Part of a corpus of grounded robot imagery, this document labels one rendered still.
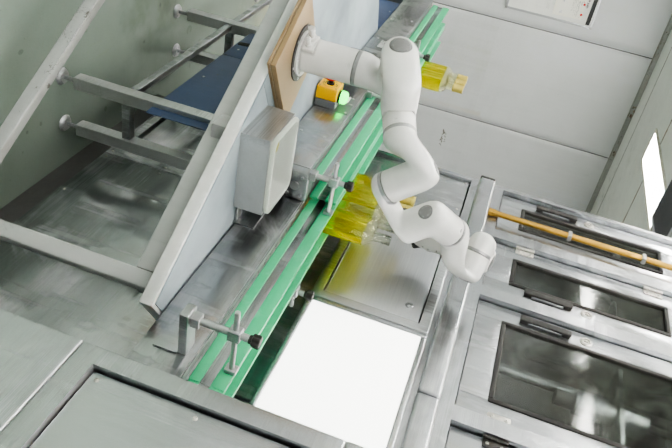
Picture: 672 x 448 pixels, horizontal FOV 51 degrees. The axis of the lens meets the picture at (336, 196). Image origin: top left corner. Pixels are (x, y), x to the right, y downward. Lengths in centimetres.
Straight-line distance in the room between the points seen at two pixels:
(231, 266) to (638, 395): 114
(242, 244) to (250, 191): 14
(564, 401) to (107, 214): 140
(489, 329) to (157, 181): 115
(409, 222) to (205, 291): 52
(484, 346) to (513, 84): 627
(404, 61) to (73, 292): 104
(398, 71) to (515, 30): 623
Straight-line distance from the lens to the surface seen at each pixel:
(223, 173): 169
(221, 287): 168
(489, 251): 195
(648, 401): 213
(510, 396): 194
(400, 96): 171
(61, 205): 229
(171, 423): 122
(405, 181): 169
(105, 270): 167
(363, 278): 206
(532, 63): 804
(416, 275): 212
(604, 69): 805
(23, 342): 135
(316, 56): 188
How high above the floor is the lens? 130
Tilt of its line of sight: 10 degrees down
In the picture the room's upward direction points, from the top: 108 degrees clockwise
